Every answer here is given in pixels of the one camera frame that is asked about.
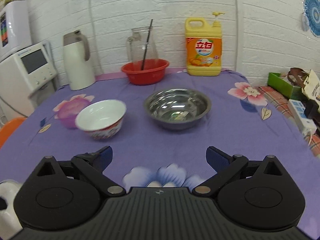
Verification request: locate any white water dispenser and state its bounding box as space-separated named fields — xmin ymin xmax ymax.
xmin=1 ymin=41 xmax=57 ymax=121

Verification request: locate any black stirring stick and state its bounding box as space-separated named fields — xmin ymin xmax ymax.
xmin=140 ymin=18 xmax=153 ymax=70

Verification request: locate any yellow detergent bottle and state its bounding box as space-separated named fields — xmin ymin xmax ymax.
xmin=184 ymin=11 xmax=223 ymax=76

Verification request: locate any white power strip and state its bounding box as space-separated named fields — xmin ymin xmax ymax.
xmin=288 ymin=99 xmax=317 ymax=135

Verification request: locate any stainless steel bowl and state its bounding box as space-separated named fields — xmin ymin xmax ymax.
xmin=144 ymin=88 xmax=212 ymax=131

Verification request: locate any blue paper fan decoration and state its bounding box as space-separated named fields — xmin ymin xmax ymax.
xmin=302 ymin=0 xmax=320 ymax=37

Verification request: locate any purple plastic bowl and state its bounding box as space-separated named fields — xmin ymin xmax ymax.
xmin=56 ymin=98 xmax=90 ymax=129

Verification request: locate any green box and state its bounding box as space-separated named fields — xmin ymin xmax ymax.
xmin=267 ymin=73 xmax=305 ymax=101

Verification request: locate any white water purifier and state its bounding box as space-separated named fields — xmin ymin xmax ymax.
xmin=1 ymin=1 xmax=32 ymax=61

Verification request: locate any white thermos jug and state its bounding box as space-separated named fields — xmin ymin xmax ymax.
xmin=63 ymin=30 xmax=95 ymax=90

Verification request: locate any orange plastic stool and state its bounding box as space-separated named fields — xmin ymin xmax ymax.
xmin=0 ymin=117 xmax=27 ymax=147

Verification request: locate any white floral ceramic plate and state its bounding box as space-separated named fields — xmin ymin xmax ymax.
xmin=1 ymin=180 xmax=22 ymax=239

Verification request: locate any brown leather bag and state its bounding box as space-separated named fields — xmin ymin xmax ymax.
xmin=287 ymin=67 xmax=309 ymax=88

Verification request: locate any red plastic basket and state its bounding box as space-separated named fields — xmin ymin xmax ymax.
xmin=121 ymin=59 xmax=169 ymax=86

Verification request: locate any white red-patterned ceramic bowl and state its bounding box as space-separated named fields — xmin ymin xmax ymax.
xmin=75 ymin=99 xmax=127 ymax=140

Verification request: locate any glass pitcher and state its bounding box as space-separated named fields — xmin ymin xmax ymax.
xmin=126 ymin=27 xmax=159 ymax=63

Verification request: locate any purple floral tablecloth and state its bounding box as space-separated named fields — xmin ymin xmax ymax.
xmin=1 ymin=70 xmax=319 ymax=238

